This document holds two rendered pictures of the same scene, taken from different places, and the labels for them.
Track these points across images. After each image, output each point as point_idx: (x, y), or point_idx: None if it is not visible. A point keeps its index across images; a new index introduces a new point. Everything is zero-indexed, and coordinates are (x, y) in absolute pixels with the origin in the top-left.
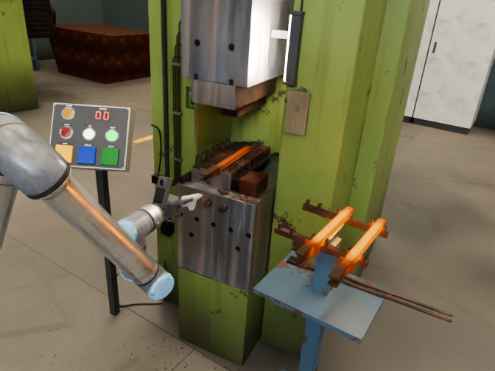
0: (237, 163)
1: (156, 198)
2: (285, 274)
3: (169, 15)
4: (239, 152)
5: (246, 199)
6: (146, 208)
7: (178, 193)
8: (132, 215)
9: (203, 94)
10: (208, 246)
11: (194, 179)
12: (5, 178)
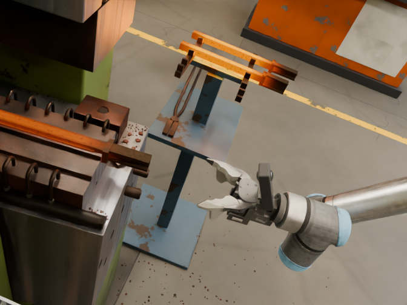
0: (54, 124)
1: (272, 196)
2: (193, 140)
3: None
4: (4, 117)
5: (137, 135)
6: (303, 200)
7: (102, 245)
8: (327, 211)
9: (109, 32)
10: (115, 239)
11: (85, 204)
12: None
